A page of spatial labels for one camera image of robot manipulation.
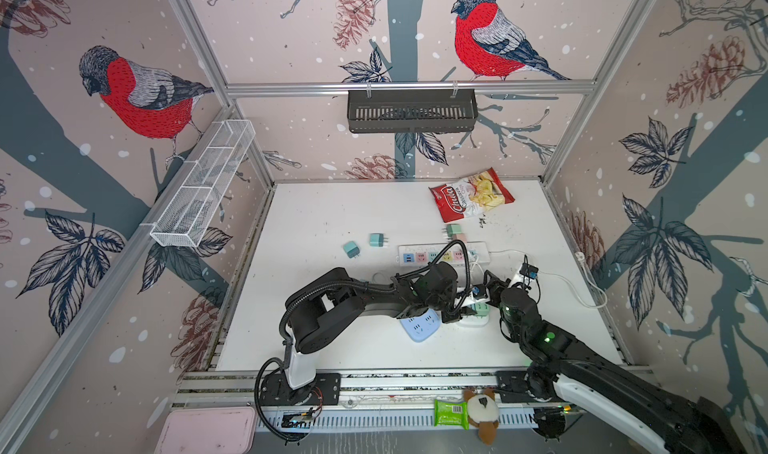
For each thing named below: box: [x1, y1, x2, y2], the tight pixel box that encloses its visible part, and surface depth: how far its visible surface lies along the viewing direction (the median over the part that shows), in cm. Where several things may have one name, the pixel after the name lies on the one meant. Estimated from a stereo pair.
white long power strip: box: [398, 242, 491, 267], surface depth 97 cm
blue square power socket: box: [399, 308, 442, 343], surface depth 83 cm
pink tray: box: [154, 407, 256, 454], surface depth 68 cm
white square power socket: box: [456, 306, 491, 327], surface depth 84 cm
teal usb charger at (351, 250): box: [343, 241, 361, 259], surface depth 100 cm
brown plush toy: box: [463, 388, 499, 445], surface depth 70 cm
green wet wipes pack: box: [433, 399, 470, 430], surface depth 71 cm
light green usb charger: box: [475, 302, 491, 319], surface depth 81 cm
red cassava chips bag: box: [428, 167, 515, 223], surface depth 113 cm
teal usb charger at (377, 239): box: [369, 233, 389, 247], surface depth 103 cm
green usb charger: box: [447, 224, 462, 237], surface depth 106 cm
